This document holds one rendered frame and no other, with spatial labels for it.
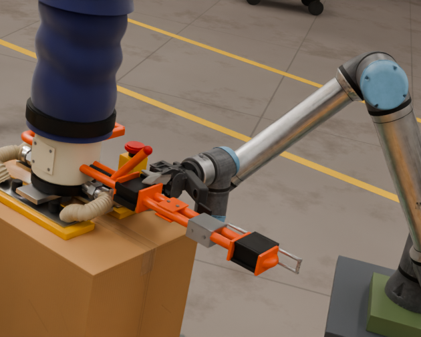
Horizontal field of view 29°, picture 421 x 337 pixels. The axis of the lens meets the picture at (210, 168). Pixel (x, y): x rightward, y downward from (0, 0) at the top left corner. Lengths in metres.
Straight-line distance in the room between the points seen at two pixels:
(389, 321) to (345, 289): 0.26
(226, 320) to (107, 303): 1.81
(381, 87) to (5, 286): 1.08
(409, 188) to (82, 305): 0.92
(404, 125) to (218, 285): 2.01
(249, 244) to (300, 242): 2.77
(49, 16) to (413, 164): 1.00
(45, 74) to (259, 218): 2.89
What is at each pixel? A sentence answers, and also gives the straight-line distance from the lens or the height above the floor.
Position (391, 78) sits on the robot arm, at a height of 1.53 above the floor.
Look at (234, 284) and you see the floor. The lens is 4.01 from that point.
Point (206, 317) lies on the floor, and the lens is 3.73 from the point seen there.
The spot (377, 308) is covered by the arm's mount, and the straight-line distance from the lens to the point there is 2.52.
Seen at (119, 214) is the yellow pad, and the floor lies 1.08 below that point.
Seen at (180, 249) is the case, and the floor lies 1.03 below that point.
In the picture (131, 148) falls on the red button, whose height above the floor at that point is 1.03.
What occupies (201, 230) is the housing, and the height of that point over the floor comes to 1.20.
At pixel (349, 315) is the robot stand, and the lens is 2.55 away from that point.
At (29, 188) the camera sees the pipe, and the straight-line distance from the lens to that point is 2.11.
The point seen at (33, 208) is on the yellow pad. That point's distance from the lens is 2.07.
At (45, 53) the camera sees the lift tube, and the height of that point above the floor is 1.48.
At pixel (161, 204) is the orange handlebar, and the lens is 1.90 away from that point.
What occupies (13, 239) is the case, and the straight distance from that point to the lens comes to 2.05.
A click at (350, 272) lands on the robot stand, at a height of 0.75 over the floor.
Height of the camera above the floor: 2.05
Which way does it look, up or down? 23 degrees down
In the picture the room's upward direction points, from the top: 11 degrees clockwise
